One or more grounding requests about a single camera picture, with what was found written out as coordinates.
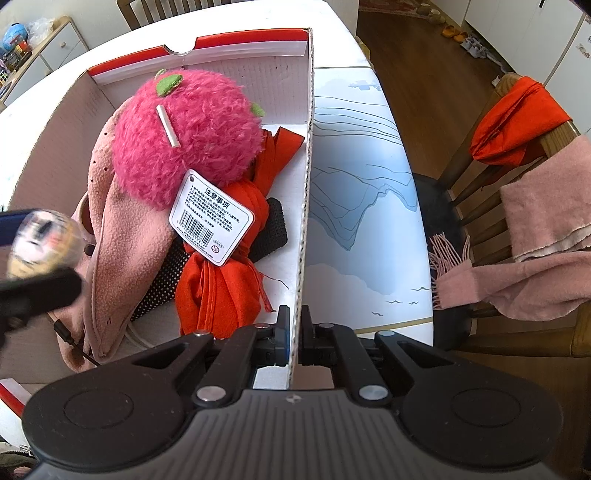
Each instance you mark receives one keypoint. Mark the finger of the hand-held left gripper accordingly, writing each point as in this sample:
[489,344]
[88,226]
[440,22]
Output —
[11,228]
[41,290]

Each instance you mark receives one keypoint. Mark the pink plush toy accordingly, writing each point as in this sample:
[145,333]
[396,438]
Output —
[184,138]

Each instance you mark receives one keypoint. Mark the wooden chair with scarves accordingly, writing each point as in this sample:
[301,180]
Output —
[554,143]

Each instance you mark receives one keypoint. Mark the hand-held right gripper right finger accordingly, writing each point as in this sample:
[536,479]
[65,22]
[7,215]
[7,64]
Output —
[305,334]

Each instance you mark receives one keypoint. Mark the white base cabinet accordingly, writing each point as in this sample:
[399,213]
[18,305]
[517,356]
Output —
[521,27]

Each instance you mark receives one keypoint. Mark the white sneakers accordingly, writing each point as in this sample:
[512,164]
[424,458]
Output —
[475,47]

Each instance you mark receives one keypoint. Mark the red and white shoe box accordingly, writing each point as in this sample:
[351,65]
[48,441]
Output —
[51,152]

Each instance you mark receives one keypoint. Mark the orange scarf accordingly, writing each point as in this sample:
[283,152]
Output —
[512,124]

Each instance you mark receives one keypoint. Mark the white refrigerator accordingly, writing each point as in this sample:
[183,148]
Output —
[577,69]

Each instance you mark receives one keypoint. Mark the pink fringed scarf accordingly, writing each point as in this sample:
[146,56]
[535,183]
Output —
[545,212]

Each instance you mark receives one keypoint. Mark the blue round toy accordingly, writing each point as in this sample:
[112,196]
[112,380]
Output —
[14,37]

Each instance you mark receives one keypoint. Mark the yellow slippers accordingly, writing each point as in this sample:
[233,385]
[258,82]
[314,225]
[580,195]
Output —
[451,33]

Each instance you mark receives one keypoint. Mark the white and wood sideboard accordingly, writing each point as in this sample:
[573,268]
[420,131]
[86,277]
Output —
[60,46]

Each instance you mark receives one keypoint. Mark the red scarf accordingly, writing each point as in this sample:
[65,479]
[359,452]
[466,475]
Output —
[221,286]

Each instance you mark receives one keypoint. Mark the brown wooden dining chair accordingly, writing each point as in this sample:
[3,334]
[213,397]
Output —
[138,11]

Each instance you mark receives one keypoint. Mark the clear plastic bag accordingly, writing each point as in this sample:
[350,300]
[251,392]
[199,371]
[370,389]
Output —
[37,28]

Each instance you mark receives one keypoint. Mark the dark glass jar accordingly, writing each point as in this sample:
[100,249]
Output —
[18,57]

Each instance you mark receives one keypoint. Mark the black dotted cloth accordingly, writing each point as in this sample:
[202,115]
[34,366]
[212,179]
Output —
[272,230]

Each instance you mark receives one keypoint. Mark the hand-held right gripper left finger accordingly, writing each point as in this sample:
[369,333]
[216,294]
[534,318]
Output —
[284,334]

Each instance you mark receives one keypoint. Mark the patterned doormat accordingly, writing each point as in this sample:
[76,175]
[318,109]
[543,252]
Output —
[392,7]

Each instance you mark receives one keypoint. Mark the pink fleece hat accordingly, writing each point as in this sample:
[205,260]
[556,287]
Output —
[124,258]

